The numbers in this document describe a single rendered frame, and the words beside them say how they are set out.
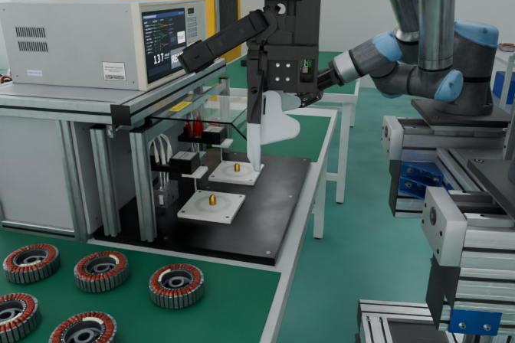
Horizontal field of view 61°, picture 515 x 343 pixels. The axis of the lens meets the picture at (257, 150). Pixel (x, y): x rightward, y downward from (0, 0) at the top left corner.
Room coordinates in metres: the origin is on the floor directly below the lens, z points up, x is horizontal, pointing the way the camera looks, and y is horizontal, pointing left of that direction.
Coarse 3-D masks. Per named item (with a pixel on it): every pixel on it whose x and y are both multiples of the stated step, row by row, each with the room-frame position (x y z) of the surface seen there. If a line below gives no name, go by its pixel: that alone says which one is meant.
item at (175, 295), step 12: (180, 264) 0.80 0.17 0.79; (156, 276) 0.76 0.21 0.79; (168, 276) 0.78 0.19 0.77; (180, 276) 0.78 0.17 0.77; (192, 276) 0.76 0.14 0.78; (156, 288) 0.72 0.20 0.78; (168, 288) 0.75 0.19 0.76; (180, 288) 0.74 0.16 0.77; (192, 288) 0.72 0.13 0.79; (156, 300) 0.71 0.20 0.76; (168, 300) 0.70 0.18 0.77; (180, 300) 0.70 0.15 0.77; (192, 300) 0.71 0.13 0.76
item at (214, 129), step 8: (208, 128) 1.35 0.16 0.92; (216, 128) 1.35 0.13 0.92; (224, 128) 1.36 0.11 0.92; (184, 136) 1.34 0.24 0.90; (192, 136) 1.34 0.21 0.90; (200, 136) 1.33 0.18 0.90; (208, 136) 1.32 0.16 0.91; (216, 136) 1.31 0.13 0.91; (224, 136) 1.34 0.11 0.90; (192, 144) 1.34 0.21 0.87; (216, 144) 1.31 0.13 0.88; (224, 144) 1.31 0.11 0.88
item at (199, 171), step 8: (176, 152) 1.13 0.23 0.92; (184, 152) 1.13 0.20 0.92; (192, 152) 1.13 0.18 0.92; (160, 160) 1.13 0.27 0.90; (176, 160) 1.08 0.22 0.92; (184, 160) 1.08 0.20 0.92; (192, 160) 1.08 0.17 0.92; (200, 160) 1.13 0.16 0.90; (152, 168) 1.10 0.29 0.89; (160, 168) 1.09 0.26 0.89; (168, 168) 1.08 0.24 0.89; (176, 168) 1.08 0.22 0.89; (184, 168) 1.07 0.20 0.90; (192, 168) 1.08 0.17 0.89; (200, 168) 1.11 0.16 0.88; (160, 176) 1.10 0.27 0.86; (168, 176) 1.15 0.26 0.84; (184, 176) 1.08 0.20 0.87; (192, 176) 1.07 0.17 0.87; (200, 176) 1.07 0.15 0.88; (160, 184) 1.10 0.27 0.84
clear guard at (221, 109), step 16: (192, 96) 1.19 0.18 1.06; (208, 96) 1.19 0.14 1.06; (224, 96) 1.19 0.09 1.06; (160, 112) 1.03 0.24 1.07; (176, 112) 1.03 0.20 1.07; (192, 112) 1.03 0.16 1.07; (208, 112) 1.03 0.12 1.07; (224, 112) 1.03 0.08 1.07; (240, 112) 1.03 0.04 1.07; (240, 128) 0.95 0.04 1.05
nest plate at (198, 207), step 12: (204, 192) 1.16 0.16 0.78; (216, 192) 1.16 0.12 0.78; (192, 204) 1.09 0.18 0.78; (204, 204) 1.09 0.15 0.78; (216, 204) 1.09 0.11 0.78; (228, 204) 1.09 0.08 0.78; (240, 204) 1.09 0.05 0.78; (180, 216) 1.03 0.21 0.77; (192, 216) 1.03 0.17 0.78; (204, 216) 1.02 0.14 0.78; (216, 216) 1.02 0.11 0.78; (228, 216) 1.02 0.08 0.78
